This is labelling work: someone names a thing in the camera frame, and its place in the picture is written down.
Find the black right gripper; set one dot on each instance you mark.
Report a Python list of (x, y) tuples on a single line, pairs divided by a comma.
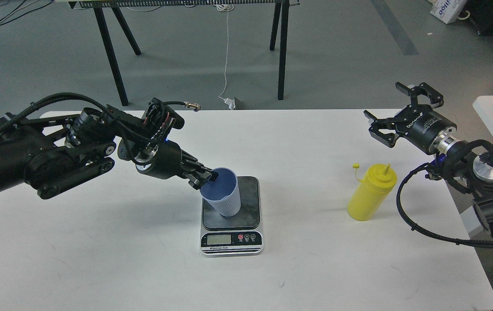
[(418, 123)]

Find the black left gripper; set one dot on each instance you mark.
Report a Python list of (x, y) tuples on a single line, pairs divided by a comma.
[(167, 160)]

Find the blue plastic cup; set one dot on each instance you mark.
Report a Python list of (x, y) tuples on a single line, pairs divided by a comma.
[(223, 194)]

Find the yellow squeeze bottle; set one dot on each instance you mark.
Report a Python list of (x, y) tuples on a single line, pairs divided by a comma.
[(373, 188)]

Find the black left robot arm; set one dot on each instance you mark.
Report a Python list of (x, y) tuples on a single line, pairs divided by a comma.
[(67, 139)]

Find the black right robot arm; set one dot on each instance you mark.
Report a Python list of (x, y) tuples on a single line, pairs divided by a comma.
[(466, 166)]

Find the digital kitchen scale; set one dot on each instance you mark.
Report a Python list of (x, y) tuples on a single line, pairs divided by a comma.
[(238, 235)]

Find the white power adapter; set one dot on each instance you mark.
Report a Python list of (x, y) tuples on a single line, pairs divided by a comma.
[(234, 104)]

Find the white printed bag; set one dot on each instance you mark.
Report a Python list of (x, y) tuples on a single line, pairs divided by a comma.
[(448, 11)]

